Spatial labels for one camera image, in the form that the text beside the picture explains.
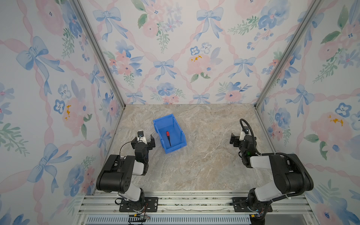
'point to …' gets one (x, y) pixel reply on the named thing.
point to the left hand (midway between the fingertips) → (144, 135)
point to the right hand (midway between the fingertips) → (240, 133)
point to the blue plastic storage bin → (177, 138)
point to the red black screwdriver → (168, 135)
